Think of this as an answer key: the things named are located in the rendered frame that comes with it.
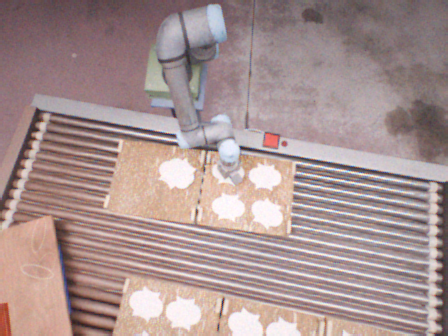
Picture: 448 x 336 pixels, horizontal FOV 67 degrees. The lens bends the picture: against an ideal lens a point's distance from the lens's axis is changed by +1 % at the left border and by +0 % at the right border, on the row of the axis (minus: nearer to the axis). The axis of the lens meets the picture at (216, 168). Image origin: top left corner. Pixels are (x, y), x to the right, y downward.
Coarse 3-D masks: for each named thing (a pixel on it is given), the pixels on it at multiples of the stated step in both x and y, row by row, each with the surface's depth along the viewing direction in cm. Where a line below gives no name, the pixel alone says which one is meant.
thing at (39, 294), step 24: (48, 216) 141; (0, 240) 139; (24, 240) 138; (48, 240) 138; (0, 264) 136; (24, 264) 136; (48, 264) 135; (0, 288) 133; (24, 288) 133; (48, 288) 133; (24, 312) 130; (48, 312) 130
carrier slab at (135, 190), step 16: (128, 144) 161; (144, 144) 161; (128, 160) 159; (144, 160) 159; (160, 160) 158; (192, 160) 158; (128, 176) 156; (144, 176) 156; (112, 192) 154; (128, 192) 154; (144, 192) 154; (160, 192) 154; (176, 192) 154; (192, 192) 154; (112, 208) 152; (128, 208) 152; (144, 208) 152; (160, 208) 152; (176, 208) 152
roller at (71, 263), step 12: (72, 264) 147; (84, 264) 147; (96, 264) 148; (120, 276) 145; (144, 276) 145; (156, 276) 146; (204, 288) 143; (216, 288) 145; (252, 300) 142; (264, 300) 142; (300, 312) 140; (312, 312) 140; (324, 312) 141; (372, 324) 138
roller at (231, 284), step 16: (80, 256) 148; (96, 256) 148; (112, 256) 148; (160, 272) 146; (176, 272) 145; (192, 272) 146; (240, 288) 143; (256, 288) 143; (272, 288) 144; (304, 304) 142; (320, 304) 141; (336, 304) 141; (352, 304) 142; (384, 320) 139; (400, 320) 138; (416, 320) 139; (432, 320) 140
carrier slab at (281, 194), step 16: (240, 160) 158; (256, 160) 158; (272, 160) 158; (208, 176) 156; (288, 176) 155; (208, 192) 154; (224, 192) 153; (240, 192) 153; (256, 192) 153; (272, 192) 153; (288, 192) 153; (208, 208) 151; (288, 208) 151; (208, 224) 149; (224, 224) 149; (240, 224) 149; (256, 224) 149
